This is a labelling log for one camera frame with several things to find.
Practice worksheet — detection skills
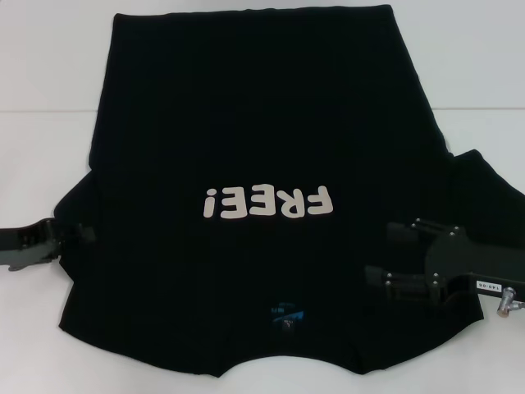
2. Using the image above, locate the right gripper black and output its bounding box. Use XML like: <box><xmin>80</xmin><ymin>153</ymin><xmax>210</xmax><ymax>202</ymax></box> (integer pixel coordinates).
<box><xmin>363</xmin><ymin>218</ymin><xmax>525</xmax><ymax>307</ymax></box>

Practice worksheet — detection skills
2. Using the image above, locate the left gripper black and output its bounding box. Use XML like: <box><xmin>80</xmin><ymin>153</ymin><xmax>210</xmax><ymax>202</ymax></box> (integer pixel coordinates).
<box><xmin>0</xmin><ymin>219</ymin><xmax>98</xmax><ymax>273</ymax></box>

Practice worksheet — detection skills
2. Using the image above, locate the black shirt with FREE print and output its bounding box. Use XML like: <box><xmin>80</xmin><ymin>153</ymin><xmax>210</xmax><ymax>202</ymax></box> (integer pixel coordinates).
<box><xmin>52</xmin><ymin>2</ymin><xmax>525</xmax><ymax>377</ymax></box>

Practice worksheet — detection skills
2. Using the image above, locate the right arm silver cable connector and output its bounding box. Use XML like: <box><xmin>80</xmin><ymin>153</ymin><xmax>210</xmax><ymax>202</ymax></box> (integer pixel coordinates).
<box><xmin>495</xmin><ymin>287</ymin><xmax>525</xmax><ymax>318</ymax></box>

